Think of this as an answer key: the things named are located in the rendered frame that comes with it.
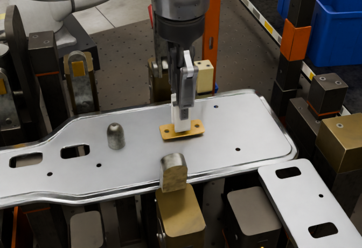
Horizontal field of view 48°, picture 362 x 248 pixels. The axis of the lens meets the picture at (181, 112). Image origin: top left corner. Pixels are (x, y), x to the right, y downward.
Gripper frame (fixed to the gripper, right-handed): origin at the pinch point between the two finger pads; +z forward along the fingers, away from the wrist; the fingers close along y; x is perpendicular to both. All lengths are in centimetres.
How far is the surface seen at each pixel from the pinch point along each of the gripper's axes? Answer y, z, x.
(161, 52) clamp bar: -14.4, -4.6, -0.5
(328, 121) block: 9.9, -0.8, 24.4
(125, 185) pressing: 10.4, 5.1, -12.3
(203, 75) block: -10.7, 0.1, 7.5
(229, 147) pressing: 6.1, 5.2, 7.7
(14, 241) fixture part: 5.0, 21.4, -34.7
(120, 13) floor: -262, 105, 14
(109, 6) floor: -277, 105, 5
